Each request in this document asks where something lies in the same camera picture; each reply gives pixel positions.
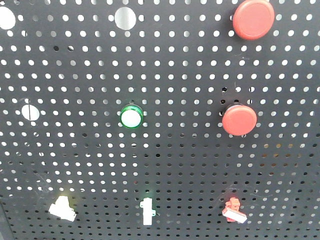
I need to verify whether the green ringed indicator button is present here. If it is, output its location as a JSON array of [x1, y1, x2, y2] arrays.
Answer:
[[120, 104, 144, 129]]

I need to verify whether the black perforated pegboard panel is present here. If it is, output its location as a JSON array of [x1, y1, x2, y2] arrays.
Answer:
[[0, 0, 320, 240]]

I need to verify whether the small red push button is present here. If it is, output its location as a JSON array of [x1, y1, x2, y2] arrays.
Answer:
[[222, 104, 257, 136]]

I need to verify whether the large red push button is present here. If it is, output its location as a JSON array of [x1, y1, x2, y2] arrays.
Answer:
[[232, 0, 275, 41]]

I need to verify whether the white toggle switch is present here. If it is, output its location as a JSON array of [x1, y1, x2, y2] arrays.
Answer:
[[139, 197, 156, 226]]

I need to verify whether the red toggle switch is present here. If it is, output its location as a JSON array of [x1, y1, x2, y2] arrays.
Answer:
[[222, 197, 248, 224]]

